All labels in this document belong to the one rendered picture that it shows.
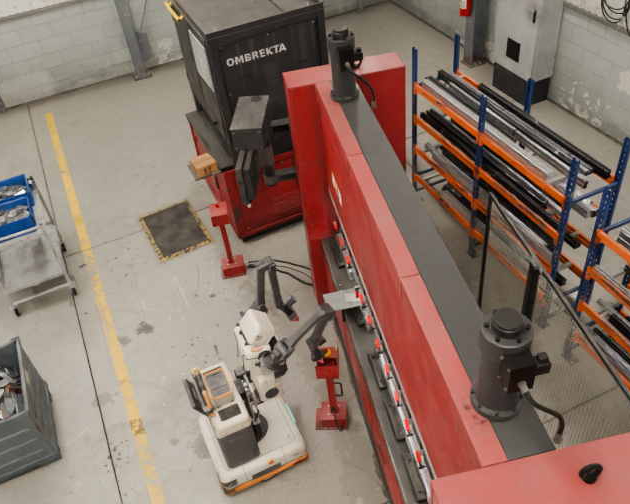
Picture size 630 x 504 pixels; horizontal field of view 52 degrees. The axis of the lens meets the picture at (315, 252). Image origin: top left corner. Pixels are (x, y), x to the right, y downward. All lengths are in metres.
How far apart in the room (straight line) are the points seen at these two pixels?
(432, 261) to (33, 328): 4.60
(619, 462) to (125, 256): 5.61
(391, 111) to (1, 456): 3.86
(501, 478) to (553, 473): 0.18
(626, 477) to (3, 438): 4.20
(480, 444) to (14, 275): 5.36
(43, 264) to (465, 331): 4.97
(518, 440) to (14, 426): 3.78
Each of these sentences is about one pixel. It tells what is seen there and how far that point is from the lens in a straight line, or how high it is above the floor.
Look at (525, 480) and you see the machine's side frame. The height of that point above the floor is 2.30.
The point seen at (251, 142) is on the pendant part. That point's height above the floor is 1.83.
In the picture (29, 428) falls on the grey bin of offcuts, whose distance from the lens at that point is 5.34.
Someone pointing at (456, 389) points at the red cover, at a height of 2.30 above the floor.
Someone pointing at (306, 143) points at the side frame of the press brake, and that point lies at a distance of 4.86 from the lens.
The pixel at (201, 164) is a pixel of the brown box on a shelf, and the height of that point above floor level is 1.10.
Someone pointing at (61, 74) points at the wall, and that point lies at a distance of 10.74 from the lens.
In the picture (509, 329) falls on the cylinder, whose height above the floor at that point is 2.76.
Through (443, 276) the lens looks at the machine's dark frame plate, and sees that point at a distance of 3.04.
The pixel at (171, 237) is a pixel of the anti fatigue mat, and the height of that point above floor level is 0.01.
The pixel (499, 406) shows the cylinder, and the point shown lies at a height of 2.37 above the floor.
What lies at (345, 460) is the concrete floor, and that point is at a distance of 5.11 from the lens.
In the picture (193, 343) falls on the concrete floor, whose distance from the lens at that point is 6.03.
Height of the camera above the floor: 4.44
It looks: 42 degrees down
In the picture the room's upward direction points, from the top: 8 degrees counter-clockwise
